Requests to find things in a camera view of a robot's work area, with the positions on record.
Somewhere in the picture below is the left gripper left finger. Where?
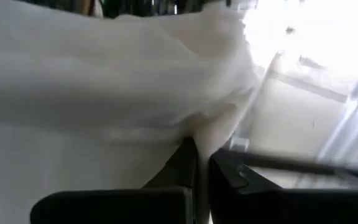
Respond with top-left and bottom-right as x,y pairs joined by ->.
29,136 -> 198,224

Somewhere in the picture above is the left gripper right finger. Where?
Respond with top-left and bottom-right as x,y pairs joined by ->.
208,148 -> 358,224

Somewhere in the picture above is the plain white garment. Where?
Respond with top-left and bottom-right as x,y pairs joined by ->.
0,0 -> 260,224

